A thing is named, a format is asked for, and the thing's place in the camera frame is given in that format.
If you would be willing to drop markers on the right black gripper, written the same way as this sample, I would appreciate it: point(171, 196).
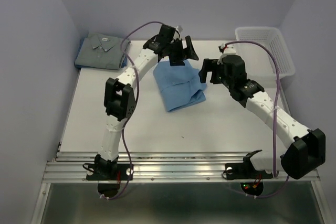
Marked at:
point(209, 65)

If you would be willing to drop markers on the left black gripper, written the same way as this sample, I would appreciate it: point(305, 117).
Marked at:
point(184, 54)

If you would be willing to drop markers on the light blue long sleeve shirt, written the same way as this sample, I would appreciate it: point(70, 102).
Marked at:
point(179, 86)

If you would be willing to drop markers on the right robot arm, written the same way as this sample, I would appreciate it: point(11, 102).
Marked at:
point(305, 148)

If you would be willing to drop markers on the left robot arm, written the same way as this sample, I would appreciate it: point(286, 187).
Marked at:
point(121, 95)

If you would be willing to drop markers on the white plastic basket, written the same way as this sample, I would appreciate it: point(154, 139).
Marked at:
point(259, 65)

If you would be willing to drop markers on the folded blue shirt underneath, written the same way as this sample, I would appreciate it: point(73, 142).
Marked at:
point(125, 60)

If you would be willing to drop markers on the folded grey shirt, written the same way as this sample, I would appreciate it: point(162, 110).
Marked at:
point(102, 51)

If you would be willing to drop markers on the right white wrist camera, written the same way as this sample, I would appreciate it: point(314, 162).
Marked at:
point(225, 51)

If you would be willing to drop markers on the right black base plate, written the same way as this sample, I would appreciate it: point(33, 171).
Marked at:
point(243, 170)

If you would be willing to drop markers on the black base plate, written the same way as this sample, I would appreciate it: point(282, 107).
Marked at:
point(123, 172)
point(243, 170)

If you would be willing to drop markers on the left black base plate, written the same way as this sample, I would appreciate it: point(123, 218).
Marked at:
point(123, 172)

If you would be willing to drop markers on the aluminium rail frame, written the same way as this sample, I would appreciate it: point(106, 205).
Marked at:
point(177, 161)

